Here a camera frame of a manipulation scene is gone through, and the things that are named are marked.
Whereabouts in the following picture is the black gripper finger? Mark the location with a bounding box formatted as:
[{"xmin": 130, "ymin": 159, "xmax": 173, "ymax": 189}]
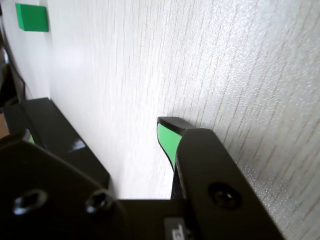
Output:
[
  {"xmin": 156, "ymin": 116, "xmax": 286, "ymax": 240},
  {"xmin": 0, "ymin": 129, "xmax": 121, "ymax": 240}
]

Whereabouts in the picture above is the green wooden cube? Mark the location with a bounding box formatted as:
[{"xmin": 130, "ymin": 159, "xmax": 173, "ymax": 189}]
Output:
[{"xmin": 15, "ymin": 3, "xmax": 50, "ymax": 33}]

